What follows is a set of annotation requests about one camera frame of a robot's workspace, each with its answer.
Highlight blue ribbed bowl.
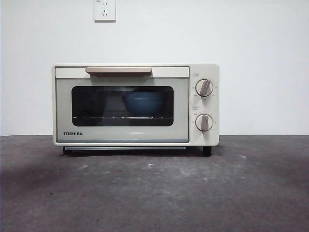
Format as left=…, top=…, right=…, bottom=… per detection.
left=124, top=90, right=168, bottom=116

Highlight oven door with beige handle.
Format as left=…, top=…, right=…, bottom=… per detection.
left=55, top=66, right=190, bottom=144

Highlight silver oven crumb tray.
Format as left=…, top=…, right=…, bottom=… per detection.
left=64, top=146, right=186, bottom=151

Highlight beige oven knob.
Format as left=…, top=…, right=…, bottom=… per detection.
left=195, top=78, right=214, bottom=97
left=195, top=113, right=214, bottom=132

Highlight cream Toshiba toaster oven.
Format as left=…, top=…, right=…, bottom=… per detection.
left=52, top=63, right=220, bottom=157

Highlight metal wire oven rack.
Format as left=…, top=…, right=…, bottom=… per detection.
left=72, top=116, right=174, bottom=120

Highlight white wall socket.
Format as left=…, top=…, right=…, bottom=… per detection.
left=94, top=0, right=116, bottom=23

